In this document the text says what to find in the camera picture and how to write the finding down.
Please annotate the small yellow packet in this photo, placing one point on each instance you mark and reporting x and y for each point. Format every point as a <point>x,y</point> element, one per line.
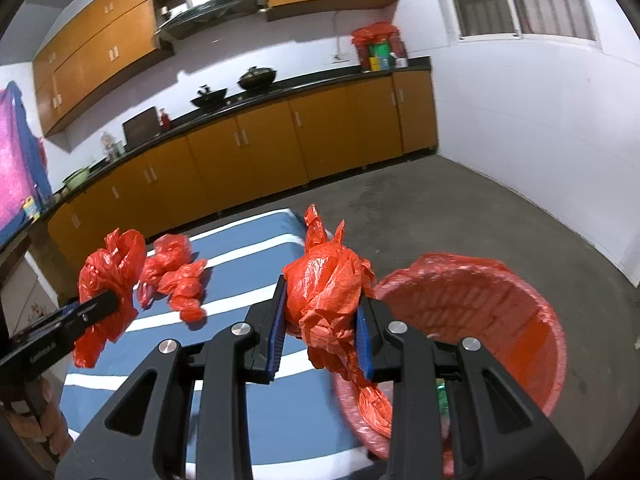
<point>31,209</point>

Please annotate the range hood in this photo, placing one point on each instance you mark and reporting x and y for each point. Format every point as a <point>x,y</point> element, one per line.
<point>210,12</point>

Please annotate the wooden lower kitchen cabinets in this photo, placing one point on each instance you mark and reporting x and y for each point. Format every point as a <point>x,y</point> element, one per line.
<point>270,145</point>

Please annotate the white cup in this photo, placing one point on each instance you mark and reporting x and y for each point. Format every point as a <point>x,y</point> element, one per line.
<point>401,63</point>

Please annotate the red bag on boxes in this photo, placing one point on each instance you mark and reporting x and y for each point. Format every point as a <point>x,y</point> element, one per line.
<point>375,34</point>

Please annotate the blue white striped table cover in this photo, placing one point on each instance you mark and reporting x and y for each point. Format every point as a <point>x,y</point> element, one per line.
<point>235,255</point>

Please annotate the person's left hand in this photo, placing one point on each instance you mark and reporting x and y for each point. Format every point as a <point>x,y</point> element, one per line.
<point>35,420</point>

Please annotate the clear jar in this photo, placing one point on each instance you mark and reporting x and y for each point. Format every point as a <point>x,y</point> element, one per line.
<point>111,145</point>

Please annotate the white flowered cabinet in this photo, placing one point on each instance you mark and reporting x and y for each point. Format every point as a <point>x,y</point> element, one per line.
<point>27,290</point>

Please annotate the black wok with lid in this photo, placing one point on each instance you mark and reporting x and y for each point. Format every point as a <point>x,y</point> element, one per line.
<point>257,79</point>

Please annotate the pink hanging cloth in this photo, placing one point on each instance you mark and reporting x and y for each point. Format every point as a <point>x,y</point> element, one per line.
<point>17,170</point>

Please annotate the green basin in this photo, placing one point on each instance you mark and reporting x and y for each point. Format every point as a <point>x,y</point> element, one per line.
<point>76,179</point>

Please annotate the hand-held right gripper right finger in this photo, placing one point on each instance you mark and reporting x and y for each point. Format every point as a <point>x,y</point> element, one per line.
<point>367,340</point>

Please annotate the red lined trash basket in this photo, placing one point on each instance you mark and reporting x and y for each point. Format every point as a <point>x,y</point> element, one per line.
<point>475,320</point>

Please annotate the green plastic bag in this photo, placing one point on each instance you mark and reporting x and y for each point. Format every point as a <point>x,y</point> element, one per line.
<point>442,395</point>

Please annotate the wall socket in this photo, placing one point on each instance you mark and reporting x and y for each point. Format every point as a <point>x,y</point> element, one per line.
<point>340,57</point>

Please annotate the large red plastic bag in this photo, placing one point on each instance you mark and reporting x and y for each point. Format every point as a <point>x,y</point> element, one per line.
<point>325,290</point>

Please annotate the barred window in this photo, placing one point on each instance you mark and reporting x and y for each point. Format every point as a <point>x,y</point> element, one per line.
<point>515,0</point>

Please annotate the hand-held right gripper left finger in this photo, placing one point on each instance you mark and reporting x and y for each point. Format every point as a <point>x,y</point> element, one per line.
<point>274,330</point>

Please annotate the dark brown board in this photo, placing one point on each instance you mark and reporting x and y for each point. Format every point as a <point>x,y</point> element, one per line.
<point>142,127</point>

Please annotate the small crumpled red plastic bag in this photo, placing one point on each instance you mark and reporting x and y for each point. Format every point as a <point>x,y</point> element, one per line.
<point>175,275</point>

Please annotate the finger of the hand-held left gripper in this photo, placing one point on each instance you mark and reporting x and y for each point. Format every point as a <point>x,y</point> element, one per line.
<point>100,307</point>

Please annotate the black kitchen countertop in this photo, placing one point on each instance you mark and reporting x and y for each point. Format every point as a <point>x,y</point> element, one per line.
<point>300,82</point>

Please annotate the green box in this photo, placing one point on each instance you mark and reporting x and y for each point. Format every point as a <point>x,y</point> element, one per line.
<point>380,55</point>

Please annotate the red bottle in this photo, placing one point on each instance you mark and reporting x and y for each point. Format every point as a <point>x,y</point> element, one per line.
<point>165,120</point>

